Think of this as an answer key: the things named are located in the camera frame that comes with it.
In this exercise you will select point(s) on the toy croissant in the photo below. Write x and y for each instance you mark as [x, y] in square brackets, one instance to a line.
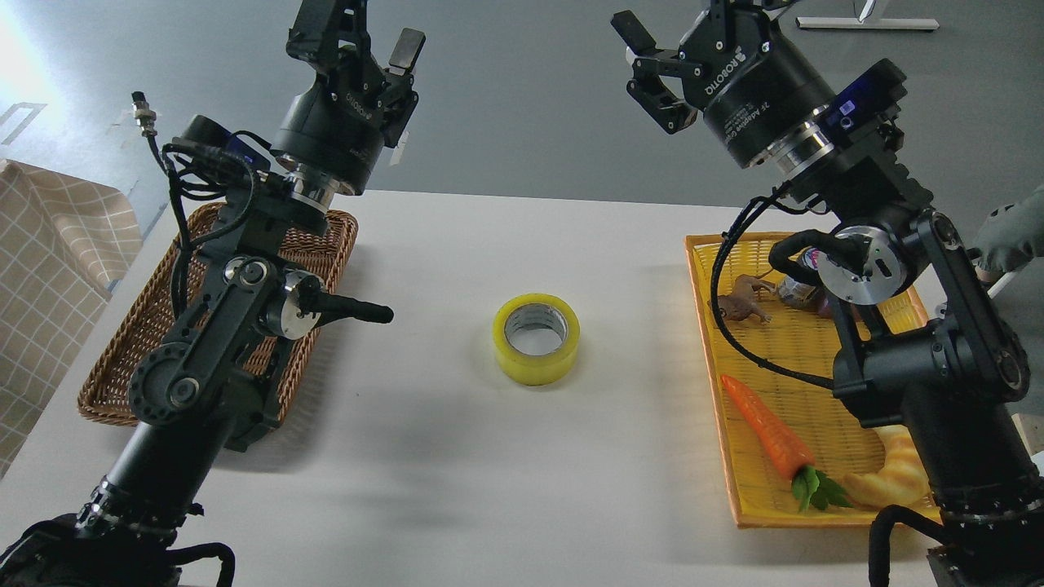
[902, 480]

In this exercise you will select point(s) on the white table leg base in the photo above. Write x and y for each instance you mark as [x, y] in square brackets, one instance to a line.
[868, 16]

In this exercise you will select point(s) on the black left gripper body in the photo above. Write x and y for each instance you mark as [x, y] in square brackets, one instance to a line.
[333, 130]

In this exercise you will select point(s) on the brown toy animal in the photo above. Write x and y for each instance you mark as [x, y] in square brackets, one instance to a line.
[742, 303]

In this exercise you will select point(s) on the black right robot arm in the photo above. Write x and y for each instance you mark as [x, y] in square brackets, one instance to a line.
[921, 343]

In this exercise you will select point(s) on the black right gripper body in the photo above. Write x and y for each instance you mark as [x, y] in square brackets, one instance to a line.
[756, 85]

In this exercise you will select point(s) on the small dark lid jar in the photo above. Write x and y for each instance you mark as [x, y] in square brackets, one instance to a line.
[797, 294]

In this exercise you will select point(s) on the yellow tape roll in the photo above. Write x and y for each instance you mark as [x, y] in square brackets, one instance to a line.
[536, 312]

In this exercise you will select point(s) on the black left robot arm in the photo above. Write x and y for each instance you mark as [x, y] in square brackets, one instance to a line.
[238, 305]

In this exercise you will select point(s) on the beige checkered cloth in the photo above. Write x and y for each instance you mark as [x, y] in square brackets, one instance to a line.
[65, 242]

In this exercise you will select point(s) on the orange toy carrot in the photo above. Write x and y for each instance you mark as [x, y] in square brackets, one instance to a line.
[791, 457]

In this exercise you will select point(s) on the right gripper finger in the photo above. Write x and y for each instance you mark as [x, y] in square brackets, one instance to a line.
[650, 65]
[726, 14]

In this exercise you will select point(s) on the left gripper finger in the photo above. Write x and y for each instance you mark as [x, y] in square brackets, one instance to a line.
[398, 99]
[332, 37]

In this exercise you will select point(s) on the yellow woven tray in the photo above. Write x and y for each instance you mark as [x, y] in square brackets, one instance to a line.
[800, 341]

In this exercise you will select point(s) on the purple foam block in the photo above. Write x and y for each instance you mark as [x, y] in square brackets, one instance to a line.
[824, 308]

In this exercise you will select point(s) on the brown wicker basket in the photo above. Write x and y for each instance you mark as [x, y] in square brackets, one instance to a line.
[103, 396]

